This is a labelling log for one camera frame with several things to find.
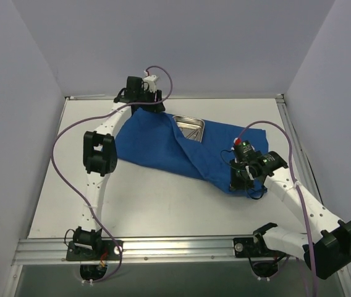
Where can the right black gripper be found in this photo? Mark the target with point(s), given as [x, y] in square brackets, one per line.
[237, 178]

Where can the steel surgical scissors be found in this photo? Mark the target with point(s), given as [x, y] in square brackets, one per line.
[193, 134]

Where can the aluminium right side rail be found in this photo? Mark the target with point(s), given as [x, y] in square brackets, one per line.
[300, 159]

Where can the aluminium front rail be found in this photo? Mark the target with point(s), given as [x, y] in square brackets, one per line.
[155, 250]

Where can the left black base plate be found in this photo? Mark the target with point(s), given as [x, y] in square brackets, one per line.
[78, 253]

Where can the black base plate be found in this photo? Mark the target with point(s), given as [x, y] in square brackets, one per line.
[245, 247]
[78, 253]

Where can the steel instrument tray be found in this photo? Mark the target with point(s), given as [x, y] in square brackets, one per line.
[187, 124]

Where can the blue surgical cloth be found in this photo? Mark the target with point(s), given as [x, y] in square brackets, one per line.
[154, 140]

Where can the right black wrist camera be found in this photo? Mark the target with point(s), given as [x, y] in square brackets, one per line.
[244, 151]

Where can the aluminium rail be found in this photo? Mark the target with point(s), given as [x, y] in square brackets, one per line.
[300, 159]
[155, 250]

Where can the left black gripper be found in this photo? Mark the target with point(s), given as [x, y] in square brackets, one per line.
[150, 105]

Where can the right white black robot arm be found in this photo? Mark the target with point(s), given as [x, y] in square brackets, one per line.
[325, 245]

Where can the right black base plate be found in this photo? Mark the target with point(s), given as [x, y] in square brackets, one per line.
[245, 247]

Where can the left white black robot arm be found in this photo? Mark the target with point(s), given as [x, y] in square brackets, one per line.
[100, 154]

